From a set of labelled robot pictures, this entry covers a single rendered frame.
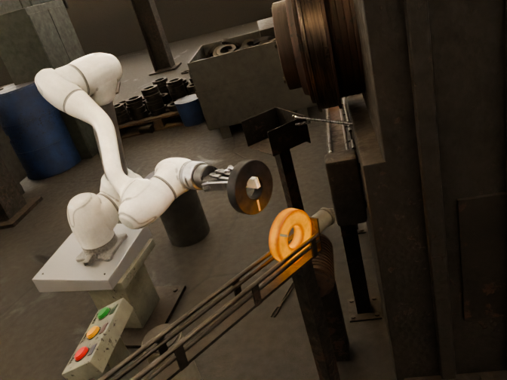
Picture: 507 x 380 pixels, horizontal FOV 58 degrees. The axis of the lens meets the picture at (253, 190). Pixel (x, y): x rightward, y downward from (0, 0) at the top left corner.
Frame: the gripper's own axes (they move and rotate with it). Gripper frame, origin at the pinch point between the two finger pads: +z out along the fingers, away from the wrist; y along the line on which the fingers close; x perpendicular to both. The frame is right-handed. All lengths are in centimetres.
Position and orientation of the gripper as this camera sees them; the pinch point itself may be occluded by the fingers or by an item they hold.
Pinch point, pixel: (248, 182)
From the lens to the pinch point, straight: 127.3
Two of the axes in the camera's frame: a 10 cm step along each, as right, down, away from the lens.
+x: -2.8, -8.7, -4.1
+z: 7.1, 1.0, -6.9
